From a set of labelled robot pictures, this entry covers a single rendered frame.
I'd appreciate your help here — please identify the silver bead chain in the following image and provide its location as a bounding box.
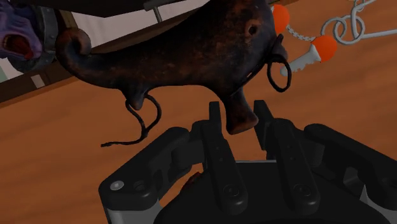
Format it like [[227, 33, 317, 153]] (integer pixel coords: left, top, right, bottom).
[[285, 24, 316, 43]]

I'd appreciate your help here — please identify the dark brown horn-shaped flask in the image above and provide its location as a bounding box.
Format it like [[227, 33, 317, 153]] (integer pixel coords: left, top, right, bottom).
[[55, 0, 293, 148]]

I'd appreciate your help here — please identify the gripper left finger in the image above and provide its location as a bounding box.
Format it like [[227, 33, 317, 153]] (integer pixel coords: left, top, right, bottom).
[[98, 101, 249, 216]]

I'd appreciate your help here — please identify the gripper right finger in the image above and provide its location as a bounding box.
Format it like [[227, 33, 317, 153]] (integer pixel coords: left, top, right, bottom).
[[253, 99, 397, 216]]

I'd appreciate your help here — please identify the purple monster head figure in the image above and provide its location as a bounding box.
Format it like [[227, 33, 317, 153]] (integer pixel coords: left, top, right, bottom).
[[0, 0, 60, 74]]

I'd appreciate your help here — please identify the orange-headed silver key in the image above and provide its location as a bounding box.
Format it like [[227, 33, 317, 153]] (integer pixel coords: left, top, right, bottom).
[[280, 34, 338, 78], [271, 3, 291, 35]]

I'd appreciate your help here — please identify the dark furniture with grey bar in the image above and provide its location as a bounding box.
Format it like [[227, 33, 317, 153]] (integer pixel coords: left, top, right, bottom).
[[18, 0, 212, 23]]

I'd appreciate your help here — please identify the silver wire ring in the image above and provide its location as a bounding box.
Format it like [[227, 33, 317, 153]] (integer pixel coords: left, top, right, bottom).
[[320, 0, 397, 46]]

